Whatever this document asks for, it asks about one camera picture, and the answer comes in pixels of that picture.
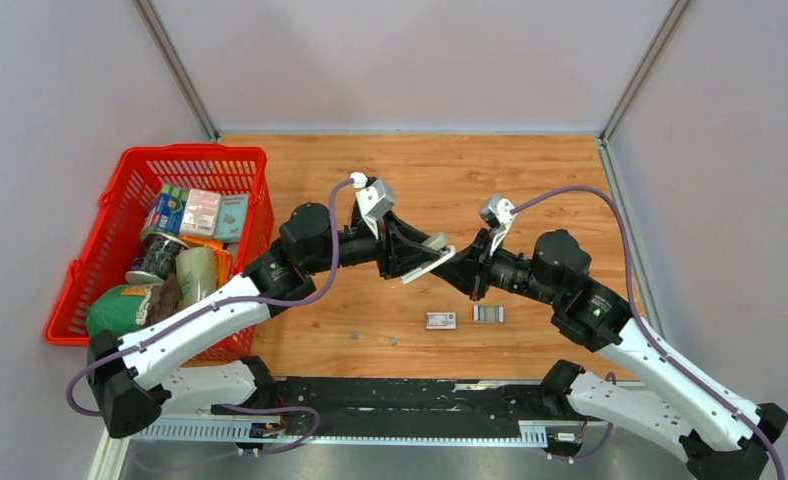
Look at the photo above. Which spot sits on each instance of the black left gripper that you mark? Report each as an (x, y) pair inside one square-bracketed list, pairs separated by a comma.
[(395, 237)]

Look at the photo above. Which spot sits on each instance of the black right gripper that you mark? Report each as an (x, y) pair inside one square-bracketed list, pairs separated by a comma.
[(466, 269)]

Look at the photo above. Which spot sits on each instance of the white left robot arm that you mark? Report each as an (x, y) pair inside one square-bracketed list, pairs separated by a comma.
[(138, 376)]

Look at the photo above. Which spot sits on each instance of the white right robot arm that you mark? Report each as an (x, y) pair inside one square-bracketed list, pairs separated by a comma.
[(714, 431)]

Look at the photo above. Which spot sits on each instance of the red white staple box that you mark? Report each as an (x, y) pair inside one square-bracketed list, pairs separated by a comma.
[(441, 321)]

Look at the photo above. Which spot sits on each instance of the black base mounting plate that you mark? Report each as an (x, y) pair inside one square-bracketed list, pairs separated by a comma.
[(418, 408)]

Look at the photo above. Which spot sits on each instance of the teal sponge pack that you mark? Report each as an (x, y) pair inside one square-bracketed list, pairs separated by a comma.
[(231, 218)]

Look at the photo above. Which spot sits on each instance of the pink sponge pack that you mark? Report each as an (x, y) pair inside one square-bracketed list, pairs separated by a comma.
[(200, 214)]

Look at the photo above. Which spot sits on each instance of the blue green scrubber pack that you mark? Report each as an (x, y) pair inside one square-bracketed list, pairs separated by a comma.
[(166, 212)]

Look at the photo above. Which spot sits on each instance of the dark glass jar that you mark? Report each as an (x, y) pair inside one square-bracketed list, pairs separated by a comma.
[(156, 259)]

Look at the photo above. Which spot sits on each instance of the green snack bag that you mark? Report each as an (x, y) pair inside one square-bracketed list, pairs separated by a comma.
[(122, 309)]

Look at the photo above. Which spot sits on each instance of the red plastic shopping basket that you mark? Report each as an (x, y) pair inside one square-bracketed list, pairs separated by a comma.
[(114, 239)]

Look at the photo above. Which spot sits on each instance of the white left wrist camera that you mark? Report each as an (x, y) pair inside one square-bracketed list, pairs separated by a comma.
[(375, 198)]

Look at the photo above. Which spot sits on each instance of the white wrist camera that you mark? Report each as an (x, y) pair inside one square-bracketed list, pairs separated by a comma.
[(496, 212), (375, 198)]

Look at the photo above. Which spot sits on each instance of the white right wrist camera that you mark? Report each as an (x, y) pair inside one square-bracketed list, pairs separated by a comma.
[(496, 212)]

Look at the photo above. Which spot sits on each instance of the aluminium slotted cable rail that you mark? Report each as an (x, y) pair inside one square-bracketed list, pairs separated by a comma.
[(230, 430)]

